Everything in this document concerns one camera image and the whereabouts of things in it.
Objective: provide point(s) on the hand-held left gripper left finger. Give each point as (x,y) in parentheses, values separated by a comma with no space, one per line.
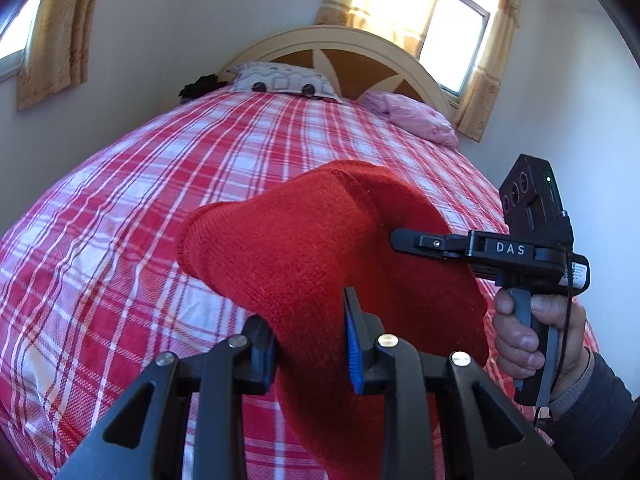
(260,355)

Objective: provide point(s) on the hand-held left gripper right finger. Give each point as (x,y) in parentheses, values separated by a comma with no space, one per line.
(354,350)

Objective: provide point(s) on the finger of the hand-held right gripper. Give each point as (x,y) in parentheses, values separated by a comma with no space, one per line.
(430,243)

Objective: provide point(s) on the red knit sweater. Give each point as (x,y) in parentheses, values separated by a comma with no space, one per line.
(310,240)

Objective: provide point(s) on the person's right forearm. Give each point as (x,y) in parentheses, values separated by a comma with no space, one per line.
(595,420)

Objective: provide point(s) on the person's right hand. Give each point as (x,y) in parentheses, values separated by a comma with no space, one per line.
(520,345)

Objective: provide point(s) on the pink pillow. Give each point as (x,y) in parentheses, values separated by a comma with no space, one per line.
(415,115)

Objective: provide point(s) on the beige patterned curtain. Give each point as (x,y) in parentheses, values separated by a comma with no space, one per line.
(492,60)
(370,5)
(60,30)

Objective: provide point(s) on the white framed window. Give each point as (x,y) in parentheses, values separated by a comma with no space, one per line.
(15,30)
(450,35)

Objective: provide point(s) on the red plaid bed sheet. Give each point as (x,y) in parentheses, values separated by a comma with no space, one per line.
(150,185)

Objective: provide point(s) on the grey patterned pillow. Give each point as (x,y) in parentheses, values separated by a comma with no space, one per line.
(280,77)

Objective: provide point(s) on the cream wooden headboard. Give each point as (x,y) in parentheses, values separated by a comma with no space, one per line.
(300,40)

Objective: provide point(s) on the dark cloth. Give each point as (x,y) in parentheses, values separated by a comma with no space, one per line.
(200,87)

